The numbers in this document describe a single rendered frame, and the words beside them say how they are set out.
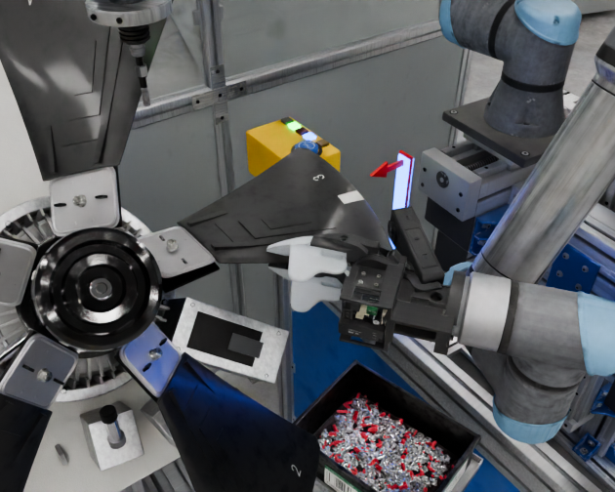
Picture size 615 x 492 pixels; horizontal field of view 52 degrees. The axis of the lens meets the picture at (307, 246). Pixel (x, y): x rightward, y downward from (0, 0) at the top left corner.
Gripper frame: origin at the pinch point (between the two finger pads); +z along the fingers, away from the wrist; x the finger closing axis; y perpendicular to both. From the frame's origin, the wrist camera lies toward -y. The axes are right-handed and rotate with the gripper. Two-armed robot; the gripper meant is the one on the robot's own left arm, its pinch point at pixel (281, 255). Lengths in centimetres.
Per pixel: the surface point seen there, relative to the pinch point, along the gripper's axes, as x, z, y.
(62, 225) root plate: -5.2, 22.1, 6.8
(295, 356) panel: 73, 13, -35
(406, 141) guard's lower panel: 66, 3, -118
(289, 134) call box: 15.5, 14.4, -43.2
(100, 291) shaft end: -5.7, 13.0, 14.4
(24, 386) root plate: 1.6, 18.9, 22.1
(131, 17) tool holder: -28.3, 9.5, 3.9
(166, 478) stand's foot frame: 113, 45, -14
